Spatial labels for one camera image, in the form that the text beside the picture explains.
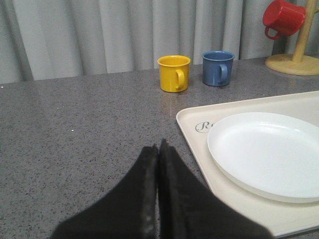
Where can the yellow mug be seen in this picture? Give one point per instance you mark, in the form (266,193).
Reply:
(174,73)

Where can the beige rabbit serving tray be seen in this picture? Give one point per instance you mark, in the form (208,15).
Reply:
(281,218)

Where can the grey curtain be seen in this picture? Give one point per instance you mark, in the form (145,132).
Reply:
(47,39)

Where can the blue mug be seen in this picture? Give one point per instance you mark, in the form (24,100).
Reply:
(217,68)

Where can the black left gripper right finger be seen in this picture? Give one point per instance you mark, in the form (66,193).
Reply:
(188,210)

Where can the wooden mug tree stand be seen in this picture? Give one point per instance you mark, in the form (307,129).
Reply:
(298,63)

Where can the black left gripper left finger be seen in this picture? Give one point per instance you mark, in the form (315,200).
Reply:
(126,212)

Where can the red mug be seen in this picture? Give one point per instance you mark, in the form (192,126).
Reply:
(283,18)

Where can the white round plate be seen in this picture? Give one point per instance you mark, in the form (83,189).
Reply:
(271,155)

